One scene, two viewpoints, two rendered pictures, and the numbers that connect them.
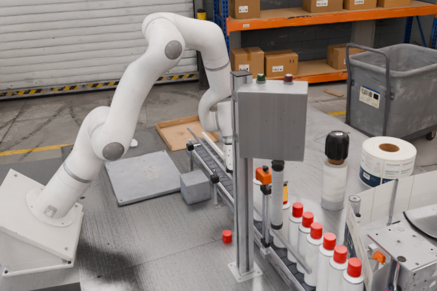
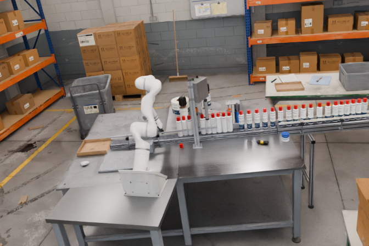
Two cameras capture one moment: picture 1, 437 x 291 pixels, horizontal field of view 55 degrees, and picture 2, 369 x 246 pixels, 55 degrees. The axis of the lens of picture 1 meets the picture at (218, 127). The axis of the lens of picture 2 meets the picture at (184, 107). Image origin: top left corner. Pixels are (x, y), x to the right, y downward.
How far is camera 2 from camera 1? 2.74 m
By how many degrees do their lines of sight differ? 58
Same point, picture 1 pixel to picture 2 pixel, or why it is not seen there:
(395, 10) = (37, 66)
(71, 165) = (146, 146)
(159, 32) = (156, 81)
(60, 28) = not seen: outside the picture
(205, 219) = (166, 150)
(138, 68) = (151, 96)
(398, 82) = (105, 94)
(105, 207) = not seen: hidden behind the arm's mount
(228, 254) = (188, 147)
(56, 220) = not seen: hidden behind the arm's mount
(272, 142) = (203, 94)
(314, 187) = (173, 123)
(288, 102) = (204, 81)
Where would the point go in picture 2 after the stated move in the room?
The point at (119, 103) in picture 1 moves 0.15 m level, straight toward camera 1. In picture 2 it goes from (150, 112) to (168, 111)
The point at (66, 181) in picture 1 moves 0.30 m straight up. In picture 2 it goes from (147, 153) to (140, 120)
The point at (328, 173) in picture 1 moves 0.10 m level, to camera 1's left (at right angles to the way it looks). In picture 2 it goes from (185, 111) to (181, 115)
